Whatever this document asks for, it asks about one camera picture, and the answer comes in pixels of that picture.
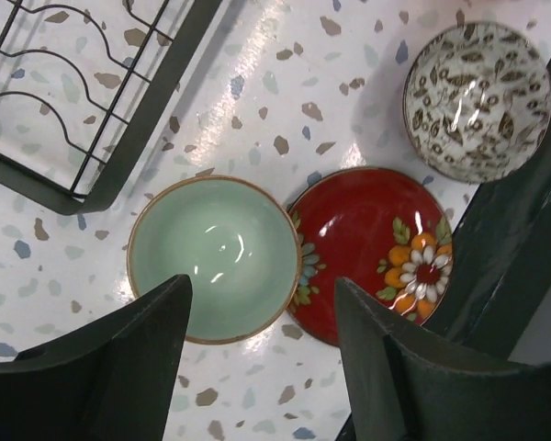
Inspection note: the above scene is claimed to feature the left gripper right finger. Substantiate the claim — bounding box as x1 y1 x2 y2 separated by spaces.
334 277 551 440

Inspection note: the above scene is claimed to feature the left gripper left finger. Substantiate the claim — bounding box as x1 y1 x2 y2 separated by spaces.
0 275 193 440

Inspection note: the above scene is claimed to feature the red floral plate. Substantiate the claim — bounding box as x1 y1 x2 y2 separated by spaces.
288 167 454 346

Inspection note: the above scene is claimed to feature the celadon green bowl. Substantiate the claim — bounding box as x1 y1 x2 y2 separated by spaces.
126 175 302 345

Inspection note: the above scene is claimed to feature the black wire dish rack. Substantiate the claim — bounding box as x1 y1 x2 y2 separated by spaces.
0 0 220 215

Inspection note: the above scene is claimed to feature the leaf patterned bowl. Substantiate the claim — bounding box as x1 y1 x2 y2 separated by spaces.
402 21 551 184

